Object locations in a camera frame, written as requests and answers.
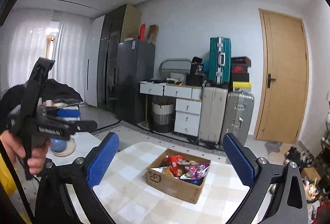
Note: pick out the teal suitcase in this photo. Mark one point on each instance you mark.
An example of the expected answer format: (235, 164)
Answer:
(219, 60)

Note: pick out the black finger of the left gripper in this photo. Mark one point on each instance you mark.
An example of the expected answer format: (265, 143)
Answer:
(85, 126)

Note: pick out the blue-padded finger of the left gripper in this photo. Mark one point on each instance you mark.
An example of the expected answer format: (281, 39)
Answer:
(68, 113)

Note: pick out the black clothing pile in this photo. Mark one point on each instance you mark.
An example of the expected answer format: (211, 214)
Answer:
(60, 93)

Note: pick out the white curtain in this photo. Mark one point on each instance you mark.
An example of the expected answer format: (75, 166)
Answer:
(23, 41)

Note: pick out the beige suitcase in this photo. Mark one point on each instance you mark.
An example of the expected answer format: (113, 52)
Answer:
(212, 114)

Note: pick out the patterned floor rug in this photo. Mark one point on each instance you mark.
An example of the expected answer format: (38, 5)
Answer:
(130, 134)

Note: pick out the white bin with utensils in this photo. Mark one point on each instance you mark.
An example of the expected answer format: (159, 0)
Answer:
(312, 194)

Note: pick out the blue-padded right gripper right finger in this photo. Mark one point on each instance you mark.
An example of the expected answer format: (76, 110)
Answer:
(288, 204)

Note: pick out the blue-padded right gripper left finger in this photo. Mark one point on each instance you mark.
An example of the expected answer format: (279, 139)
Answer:
(53, 203)

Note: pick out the white drawer desk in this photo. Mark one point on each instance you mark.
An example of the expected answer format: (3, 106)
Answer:
(186, 100)

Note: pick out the red snack bag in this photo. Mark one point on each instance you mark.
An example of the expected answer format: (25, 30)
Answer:
(175, 164)

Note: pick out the woven laundry basket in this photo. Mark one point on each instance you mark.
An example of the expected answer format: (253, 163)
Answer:
(163, 117)

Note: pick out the person's left hand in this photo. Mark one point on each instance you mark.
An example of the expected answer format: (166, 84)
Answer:
(14, 149)

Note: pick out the oval mirror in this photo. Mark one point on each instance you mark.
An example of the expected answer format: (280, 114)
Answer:
(174, 65)

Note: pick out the white noodle snack bag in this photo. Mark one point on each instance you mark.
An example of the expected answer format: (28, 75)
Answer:
(164, 170)

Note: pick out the silver aluminium suitcase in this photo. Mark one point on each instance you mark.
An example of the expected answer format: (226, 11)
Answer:
(238, 115)

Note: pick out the dark tall cabinet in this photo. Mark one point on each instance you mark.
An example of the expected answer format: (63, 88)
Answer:
(119, 24)

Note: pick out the door mat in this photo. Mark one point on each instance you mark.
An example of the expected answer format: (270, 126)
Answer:
(277, 148)

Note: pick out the purple candy bag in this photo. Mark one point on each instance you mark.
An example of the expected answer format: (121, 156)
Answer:
(195, 172)

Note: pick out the stack of shoe boxes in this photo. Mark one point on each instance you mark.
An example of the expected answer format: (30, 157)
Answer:
(240, 76)

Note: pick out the wooden door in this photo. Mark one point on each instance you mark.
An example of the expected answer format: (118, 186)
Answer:
(285, 78)

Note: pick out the blue Oreo packet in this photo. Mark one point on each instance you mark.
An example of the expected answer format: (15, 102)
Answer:
(197, 182)

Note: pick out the SF cardboard box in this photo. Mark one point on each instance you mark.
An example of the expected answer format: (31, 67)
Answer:
(181, 189)

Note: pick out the black refrigerator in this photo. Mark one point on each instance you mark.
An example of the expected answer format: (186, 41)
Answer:
(134, 64)

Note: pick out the yellow sleeve forearm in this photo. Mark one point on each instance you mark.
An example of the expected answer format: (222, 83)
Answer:
(6, 178)

